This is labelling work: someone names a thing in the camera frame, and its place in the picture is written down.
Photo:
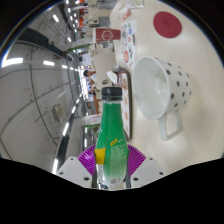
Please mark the ceiling strip lights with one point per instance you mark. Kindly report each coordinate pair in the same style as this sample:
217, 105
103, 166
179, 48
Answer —
12, 61

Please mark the red paper cup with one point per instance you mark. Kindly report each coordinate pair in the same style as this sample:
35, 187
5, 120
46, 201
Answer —
107, 35

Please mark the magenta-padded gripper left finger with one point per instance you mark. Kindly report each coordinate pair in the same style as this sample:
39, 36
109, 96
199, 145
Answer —
75, 171

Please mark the flat round red coaster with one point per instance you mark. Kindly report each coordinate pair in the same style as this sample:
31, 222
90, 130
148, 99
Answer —
167, 24

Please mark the colourful printed leaflet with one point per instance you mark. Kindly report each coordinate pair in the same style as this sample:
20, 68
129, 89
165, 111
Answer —
129, 43

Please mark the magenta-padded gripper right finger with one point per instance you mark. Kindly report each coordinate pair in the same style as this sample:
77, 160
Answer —
146, 171

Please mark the crumpled white napkin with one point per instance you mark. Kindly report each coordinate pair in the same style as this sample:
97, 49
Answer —
112, 77

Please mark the white polka dot mug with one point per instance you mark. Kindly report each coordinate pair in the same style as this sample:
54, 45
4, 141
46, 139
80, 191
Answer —
173, 90

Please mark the beige canteen chairs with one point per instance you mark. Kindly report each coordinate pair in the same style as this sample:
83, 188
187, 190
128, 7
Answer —
103, 63

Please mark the green plastic drink bottle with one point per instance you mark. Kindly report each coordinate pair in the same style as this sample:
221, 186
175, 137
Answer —
111, 136

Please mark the ceiling air conditioner unit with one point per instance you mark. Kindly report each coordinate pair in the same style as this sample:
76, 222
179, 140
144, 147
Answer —
58, 112

